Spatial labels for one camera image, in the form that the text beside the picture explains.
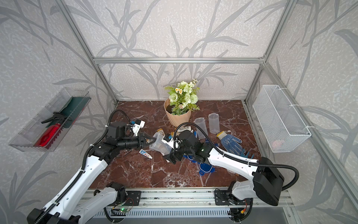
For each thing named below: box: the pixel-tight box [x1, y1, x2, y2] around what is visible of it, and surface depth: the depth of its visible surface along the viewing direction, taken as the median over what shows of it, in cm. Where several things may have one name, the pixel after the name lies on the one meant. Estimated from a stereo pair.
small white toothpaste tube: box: [138, 148, 153, 160], surface depth 91 cm
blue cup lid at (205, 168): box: [198, 162, 215, 176], surface depth 86 cm
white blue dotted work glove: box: [216, 130, 244, 156], surface depth 98 cm
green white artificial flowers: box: [164, 78, 200, 116], surface depth 87 cm
